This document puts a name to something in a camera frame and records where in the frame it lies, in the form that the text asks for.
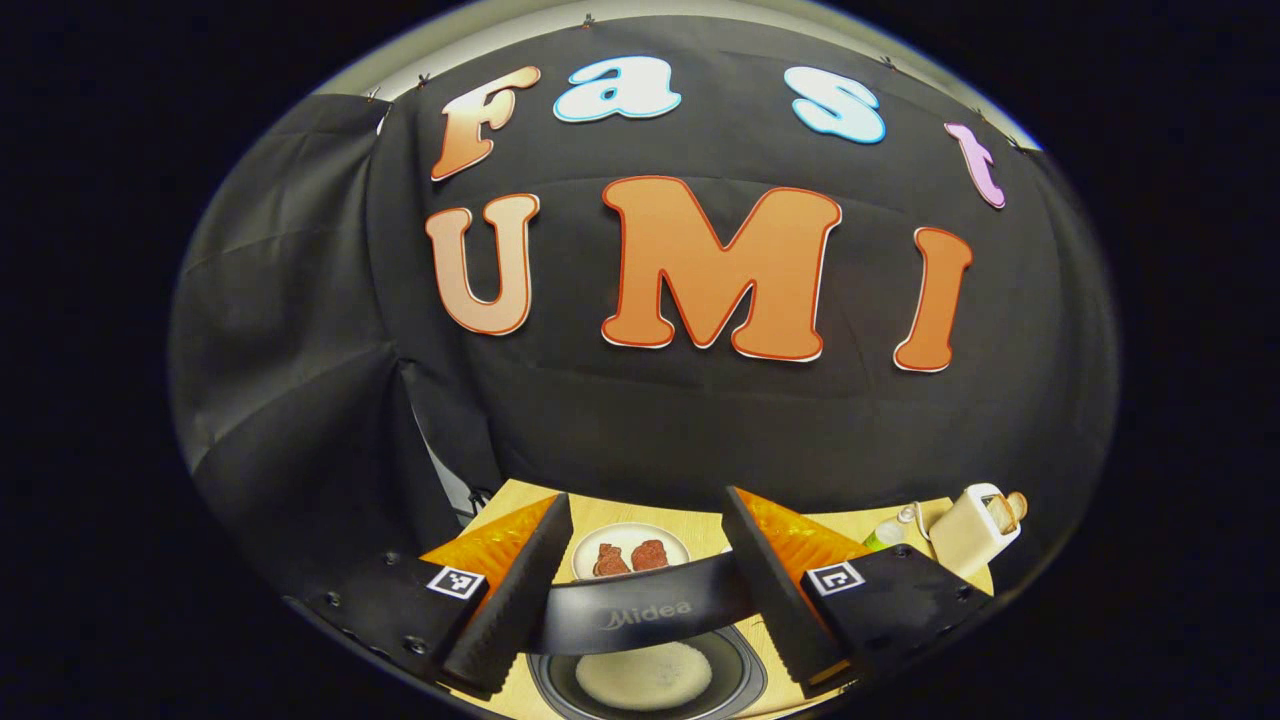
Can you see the white rice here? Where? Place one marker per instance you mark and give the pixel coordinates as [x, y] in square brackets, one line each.
[645, 678]

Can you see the small round white plate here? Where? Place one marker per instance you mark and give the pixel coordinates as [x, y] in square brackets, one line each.
[625, 535]

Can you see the toast bread slice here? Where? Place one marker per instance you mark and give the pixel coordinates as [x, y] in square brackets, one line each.
[1002, 513]
[1018, 504]

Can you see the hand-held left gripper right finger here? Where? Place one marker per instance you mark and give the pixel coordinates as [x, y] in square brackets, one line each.
[775, 600]

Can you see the red-brown meat piece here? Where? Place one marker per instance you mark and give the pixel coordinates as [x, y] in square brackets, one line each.
[611, 561]
[651, 554]

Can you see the green label plastic bottle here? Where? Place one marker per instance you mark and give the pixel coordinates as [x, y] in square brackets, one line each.
[882, 538]

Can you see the black backdrop cloth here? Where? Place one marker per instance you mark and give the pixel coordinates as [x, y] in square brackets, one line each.
[700, 430]

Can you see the white toaster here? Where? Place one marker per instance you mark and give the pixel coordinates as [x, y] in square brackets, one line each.
[960, 535]

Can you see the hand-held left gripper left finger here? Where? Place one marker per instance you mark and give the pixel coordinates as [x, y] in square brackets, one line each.
[520, 600]

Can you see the black rice cooker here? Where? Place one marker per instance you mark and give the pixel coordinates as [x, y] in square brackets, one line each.
[640, 610]

